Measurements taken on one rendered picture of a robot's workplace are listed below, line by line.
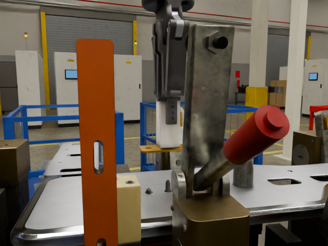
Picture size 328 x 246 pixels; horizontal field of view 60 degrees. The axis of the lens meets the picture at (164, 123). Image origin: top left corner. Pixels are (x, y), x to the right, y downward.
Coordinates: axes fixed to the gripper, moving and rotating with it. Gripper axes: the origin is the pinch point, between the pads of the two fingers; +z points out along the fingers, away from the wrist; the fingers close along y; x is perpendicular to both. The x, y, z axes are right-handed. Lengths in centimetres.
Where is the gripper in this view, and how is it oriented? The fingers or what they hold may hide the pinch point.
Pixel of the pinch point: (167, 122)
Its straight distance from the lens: 42.5
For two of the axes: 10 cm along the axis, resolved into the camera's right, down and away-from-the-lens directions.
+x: -9.8, 0.3, -2.2
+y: -2.2, -1.3, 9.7
